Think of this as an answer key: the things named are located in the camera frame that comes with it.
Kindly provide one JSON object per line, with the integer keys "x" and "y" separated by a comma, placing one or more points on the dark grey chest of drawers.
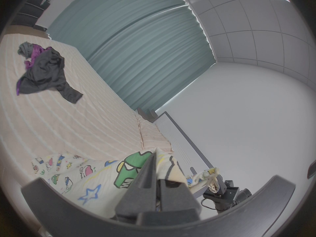
{"x": 27, "y": 11}

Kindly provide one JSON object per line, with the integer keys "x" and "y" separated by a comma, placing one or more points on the bed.
{"x": 74, "y": 122}

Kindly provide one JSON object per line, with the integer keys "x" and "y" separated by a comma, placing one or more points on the white printed pyjama top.
{"x": 81, "y": 176}

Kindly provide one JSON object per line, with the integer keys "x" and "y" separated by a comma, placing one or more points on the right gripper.
{"x": 222, "y": 194}

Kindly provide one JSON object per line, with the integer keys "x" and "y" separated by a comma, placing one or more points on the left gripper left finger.
{"x": 140, "y": 194}

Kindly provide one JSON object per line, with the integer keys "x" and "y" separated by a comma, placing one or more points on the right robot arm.
{"x": 244, "y": 196}

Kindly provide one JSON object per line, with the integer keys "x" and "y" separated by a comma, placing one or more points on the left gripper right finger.
{"x": 177, "y": 196}

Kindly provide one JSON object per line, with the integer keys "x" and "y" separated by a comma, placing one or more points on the grey bedside table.
{"x": 145, "y": 113}

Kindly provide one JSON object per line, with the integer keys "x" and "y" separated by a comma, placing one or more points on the dark grey garment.
{"x": 24, "y": 48}

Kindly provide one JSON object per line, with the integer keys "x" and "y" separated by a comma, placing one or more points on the pale pink striped pillow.
{"x": 150, "y": 134}

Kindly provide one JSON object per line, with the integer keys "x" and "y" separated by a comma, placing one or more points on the black shirt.
{"x": 47, "y": 73}

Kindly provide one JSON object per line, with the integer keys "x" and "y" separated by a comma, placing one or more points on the purple satin garment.
{"x": 37, "y": 52}

